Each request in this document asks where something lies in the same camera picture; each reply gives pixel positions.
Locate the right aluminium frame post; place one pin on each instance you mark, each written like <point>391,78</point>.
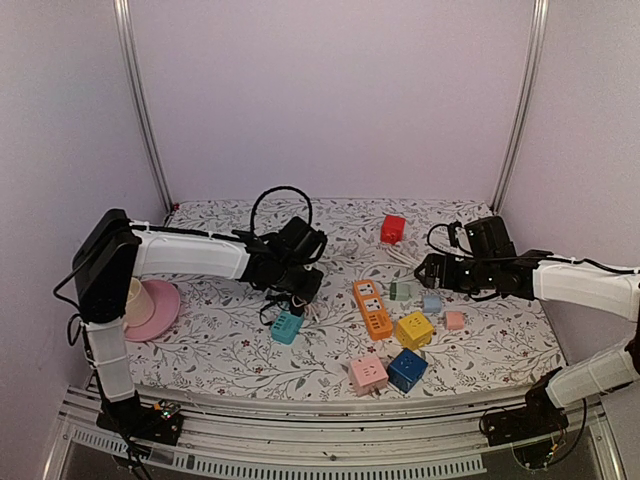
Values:
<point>531,68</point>

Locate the black plug with cable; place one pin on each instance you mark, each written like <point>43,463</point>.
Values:
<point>282,302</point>

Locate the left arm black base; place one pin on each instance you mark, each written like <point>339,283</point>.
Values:
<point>161,423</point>

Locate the yellow cube socket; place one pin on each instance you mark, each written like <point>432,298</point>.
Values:
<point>414,331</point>

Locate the floral patterned table mat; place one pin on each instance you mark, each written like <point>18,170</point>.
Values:
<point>218,345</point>

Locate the cream plastic cup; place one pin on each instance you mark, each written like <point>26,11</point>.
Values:
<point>139,306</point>

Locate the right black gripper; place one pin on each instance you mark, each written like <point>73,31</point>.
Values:
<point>433,262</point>

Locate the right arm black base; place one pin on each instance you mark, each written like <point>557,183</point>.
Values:
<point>538,416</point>

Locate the blue cube socket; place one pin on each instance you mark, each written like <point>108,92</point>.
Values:
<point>406,369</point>

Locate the green plug adapter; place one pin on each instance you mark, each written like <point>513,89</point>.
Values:
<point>403,291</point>

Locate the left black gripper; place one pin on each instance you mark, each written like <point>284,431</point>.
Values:
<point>309,291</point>

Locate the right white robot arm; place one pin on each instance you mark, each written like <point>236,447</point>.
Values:
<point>595,286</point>

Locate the teal USB charger socket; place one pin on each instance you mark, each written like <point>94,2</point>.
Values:
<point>286,327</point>

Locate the aluminium frame post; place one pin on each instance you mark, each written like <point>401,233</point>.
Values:
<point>531,68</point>
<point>124,25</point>

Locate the pink plate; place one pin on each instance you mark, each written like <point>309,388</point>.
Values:
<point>166,298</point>

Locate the front aluminium rail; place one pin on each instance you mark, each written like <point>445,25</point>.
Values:
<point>433,438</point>

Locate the orange power strip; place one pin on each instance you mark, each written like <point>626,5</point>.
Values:
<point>377,321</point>

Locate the red cube socket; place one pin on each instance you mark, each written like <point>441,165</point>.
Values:
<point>392,229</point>

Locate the light blue plug adapter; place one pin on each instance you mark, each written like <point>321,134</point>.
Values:
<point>431,304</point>

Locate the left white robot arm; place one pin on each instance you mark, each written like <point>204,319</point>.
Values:
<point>119,249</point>

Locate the pink cube socket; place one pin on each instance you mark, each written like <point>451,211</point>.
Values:
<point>367,375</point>

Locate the left aluminium frame post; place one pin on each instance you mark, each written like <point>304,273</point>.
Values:
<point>124,25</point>

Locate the pink plug adapter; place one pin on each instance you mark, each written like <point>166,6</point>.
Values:
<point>454,320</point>

